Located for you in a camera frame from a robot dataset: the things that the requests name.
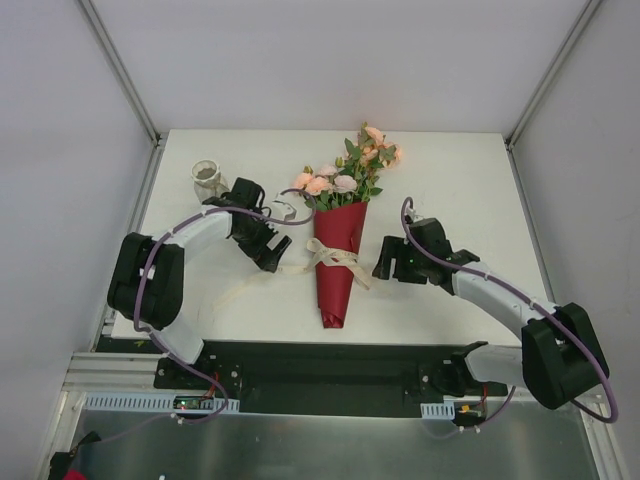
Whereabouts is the white ribbed ceramic vase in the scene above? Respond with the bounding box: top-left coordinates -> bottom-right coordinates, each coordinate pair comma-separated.
191,159 -> 230,204

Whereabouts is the cream printed ribbon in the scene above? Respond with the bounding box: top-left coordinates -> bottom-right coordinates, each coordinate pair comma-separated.
211,238 -> 374,312

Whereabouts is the red wrapping paper sheet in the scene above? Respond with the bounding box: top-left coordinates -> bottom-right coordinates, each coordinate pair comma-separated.
313,202 -> 368,329

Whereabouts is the pink rose stem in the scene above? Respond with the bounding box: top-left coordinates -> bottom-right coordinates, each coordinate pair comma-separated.
292,165 -> 368,211
332,122 -> 402,206

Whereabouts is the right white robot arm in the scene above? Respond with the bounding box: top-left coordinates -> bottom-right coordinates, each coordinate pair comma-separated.
372,218 -> 617,411

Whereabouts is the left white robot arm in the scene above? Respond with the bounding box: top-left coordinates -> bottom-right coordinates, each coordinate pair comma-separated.
107,178 -> 292,389

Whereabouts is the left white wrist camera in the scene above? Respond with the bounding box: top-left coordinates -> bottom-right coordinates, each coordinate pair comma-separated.
269,199 -> 297,222

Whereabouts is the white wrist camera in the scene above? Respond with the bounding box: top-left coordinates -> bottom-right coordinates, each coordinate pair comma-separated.
404,207 -> 422,224
269,199 -> 297,222

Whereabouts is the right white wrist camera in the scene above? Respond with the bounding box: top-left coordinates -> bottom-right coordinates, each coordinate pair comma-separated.
404,207 -> 422,224

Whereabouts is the left aluminium frame post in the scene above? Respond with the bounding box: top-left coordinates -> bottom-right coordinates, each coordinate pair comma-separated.
74,0 -> 162,146

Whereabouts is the aluminium frame post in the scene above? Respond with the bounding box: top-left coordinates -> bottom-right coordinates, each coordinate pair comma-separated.
505,0 -> 605,152
74,0 -> 162,146

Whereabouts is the right aluminium frame post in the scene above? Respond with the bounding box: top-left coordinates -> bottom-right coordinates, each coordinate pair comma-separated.
505,0 -> 605,152

